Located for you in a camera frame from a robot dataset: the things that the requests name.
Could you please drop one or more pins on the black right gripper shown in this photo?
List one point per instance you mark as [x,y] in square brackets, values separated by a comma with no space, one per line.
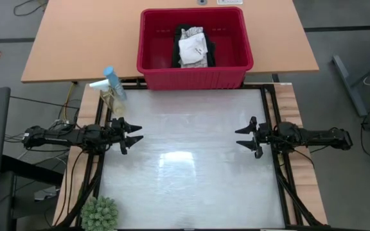
[262,136]

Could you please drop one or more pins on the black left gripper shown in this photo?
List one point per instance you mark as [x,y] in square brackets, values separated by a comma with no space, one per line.
[117,136]

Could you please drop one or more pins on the dark blue denim jeans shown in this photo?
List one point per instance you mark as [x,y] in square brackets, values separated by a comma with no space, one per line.
[176,48]

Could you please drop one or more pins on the red plastic laundry bin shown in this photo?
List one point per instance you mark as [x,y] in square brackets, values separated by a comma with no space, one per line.
[159,38]

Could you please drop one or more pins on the plain white garment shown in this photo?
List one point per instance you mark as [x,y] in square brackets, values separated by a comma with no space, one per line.
[193,48]

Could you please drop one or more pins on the white leaf-print garment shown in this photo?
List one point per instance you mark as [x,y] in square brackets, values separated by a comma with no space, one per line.
[194,31]

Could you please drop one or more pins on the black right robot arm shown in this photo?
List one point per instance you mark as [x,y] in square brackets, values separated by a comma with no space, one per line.
[313,136]

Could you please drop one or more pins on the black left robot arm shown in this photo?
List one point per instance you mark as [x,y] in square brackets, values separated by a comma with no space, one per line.
[63,138]

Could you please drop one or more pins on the blue capped bottle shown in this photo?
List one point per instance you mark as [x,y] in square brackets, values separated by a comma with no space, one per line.
[114,81]

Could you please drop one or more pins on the white table mat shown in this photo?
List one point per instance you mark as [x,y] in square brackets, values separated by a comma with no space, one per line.
[188,160]

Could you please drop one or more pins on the green artificial plant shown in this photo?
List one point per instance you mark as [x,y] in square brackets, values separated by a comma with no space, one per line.
[100,213]

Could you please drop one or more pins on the black side stand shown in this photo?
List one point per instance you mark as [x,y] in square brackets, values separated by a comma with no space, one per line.
[27,170]

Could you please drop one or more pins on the light wooden desk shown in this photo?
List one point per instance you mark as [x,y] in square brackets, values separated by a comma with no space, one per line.
[75,38]

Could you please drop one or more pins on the grey metal desk leg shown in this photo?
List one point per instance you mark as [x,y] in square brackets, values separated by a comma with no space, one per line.
[348,83]

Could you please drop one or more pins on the white power strip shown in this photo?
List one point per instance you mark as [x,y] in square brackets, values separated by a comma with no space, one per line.
[230,2]

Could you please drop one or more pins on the black aluminium table frame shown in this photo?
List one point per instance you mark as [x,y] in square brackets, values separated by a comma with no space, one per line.
[290,221]

